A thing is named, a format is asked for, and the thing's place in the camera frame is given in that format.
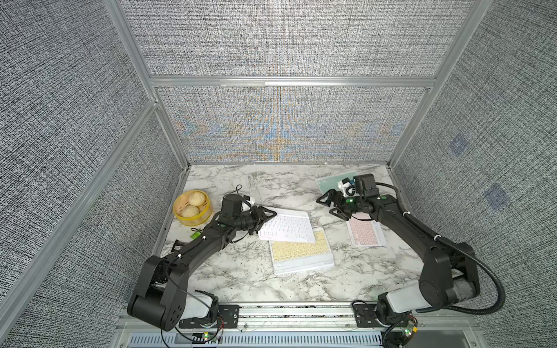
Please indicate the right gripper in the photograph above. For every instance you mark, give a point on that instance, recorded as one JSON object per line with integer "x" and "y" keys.
{"x": 331, "y": 194}

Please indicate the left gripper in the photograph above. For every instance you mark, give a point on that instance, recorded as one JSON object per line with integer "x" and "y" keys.
{"x": 259, "y": 216}

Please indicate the white keyboard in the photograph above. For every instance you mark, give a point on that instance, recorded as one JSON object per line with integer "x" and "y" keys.
{"x": 288, "y": 226}

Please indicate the yellow keyboard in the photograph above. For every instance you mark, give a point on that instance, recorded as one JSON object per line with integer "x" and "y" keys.
{"x": 283, "y": 251}

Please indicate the green keyboard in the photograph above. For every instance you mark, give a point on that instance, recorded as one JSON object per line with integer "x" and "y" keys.
{"x": 331, "y": 182}
{"x": 302, "y": 264}

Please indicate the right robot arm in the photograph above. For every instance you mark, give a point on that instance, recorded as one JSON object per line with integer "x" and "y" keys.
{"x": 449, "y": 275}

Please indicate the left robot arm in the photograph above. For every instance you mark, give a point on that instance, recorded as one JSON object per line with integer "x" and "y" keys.
{"x": 161, "y": 291}

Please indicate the pink keyboard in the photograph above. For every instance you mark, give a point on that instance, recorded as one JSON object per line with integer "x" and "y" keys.
{"x": 365, "y": 232}

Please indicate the steamed bun far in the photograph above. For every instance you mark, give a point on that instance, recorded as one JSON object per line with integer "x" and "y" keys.
{"x": 197, "y": 199}

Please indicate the steamed bun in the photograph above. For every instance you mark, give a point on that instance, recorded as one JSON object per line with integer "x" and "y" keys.
{"x": 197, "y": 199}
{"x": 189, "y": 211}

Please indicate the yellow bamboo steamer basket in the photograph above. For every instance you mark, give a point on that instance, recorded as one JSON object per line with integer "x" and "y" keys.
{"x": 206, "y": 210}

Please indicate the green packet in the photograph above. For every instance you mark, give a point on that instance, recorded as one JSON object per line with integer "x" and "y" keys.
{"x": 195, "y": 233}

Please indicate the steamed bun near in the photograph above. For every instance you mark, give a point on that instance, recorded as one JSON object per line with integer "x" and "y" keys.
{"x": 189, "y": 211}

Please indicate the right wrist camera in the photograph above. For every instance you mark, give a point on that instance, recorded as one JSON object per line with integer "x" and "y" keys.
{"x": 363, "y": 185}

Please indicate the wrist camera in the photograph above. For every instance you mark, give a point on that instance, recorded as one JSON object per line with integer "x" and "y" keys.
{"x": 363, "y": 185}
{"x": 235, "y": 204}

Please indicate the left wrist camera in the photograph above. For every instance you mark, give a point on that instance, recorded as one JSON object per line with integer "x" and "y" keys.
{"x": 235, "y": 204}

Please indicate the aluminium front rail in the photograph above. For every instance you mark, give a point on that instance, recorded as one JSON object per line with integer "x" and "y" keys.
{"x": 313, "y": 316}

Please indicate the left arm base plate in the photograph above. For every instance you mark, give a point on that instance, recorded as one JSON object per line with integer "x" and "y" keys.
{"x": 228, "y": 312}

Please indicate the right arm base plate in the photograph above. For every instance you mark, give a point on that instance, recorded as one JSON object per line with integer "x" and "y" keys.
{"x": 365, "y": 315}

